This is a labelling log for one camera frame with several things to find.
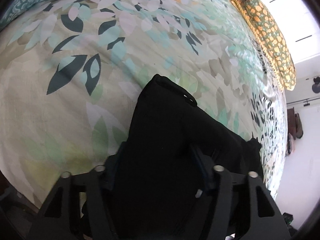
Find black pants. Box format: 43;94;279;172
100;75;263;239

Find floral leaf bedspread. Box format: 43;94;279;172
1;0;287;206

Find orange pumpkin print pillow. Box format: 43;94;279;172
229;0;296;91

